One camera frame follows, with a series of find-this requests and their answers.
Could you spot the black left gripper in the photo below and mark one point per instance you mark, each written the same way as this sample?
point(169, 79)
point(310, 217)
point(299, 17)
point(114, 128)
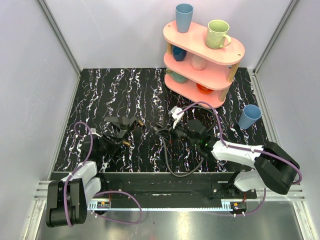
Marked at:
point(115, 133)

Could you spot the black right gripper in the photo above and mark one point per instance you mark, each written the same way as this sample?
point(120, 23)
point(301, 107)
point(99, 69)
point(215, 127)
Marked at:
point(166, 132)

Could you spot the dark grey faucet mixer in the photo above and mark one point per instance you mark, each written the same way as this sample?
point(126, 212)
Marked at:
point(124, 124)

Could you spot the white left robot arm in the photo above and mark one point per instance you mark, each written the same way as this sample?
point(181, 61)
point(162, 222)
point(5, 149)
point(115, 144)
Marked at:
point(69, 197)

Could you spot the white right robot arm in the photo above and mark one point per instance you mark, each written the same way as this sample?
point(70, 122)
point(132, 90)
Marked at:
point(271, 167)

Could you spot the black marble pattern mat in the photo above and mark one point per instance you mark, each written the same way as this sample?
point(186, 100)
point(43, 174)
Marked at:
point(142, 93)

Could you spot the teal glazed mug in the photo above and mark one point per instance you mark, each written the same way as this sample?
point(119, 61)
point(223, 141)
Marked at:
point(176, 76)

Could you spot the orange bowl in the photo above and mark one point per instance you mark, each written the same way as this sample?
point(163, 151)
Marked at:
point(204, 89)

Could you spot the pink three tier shelf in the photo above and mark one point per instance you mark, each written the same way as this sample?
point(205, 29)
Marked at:
point(196, 71)

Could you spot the pink faceted cup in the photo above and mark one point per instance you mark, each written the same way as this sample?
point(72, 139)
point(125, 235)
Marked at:
point(198, 63)

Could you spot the dark blue cup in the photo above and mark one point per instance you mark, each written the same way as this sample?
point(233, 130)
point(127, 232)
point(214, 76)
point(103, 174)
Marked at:
point(178, 53)

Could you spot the blue cup on mat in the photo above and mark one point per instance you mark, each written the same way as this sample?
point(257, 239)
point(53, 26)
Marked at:
point(250, 114)

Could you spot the green mug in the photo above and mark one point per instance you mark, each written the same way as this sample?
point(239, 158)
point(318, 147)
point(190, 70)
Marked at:
point(217, 34)

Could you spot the blue cup on shelf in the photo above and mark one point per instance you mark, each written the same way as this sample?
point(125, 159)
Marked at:
point(183, 17)

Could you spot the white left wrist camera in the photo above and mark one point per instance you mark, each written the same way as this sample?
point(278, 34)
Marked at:
point(93, 132)

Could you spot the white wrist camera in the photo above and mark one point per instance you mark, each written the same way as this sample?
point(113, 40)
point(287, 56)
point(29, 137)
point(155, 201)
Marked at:
point(176, 114)
point(93, 132)

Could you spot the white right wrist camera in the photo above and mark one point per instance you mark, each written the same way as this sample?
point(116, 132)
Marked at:
point(176, 114)

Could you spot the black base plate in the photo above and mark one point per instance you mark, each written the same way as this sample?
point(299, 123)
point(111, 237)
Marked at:
point(210, 185)

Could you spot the silver aluminium rail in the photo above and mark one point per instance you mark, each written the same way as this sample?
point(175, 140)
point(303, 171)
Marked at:
point(124, 201)

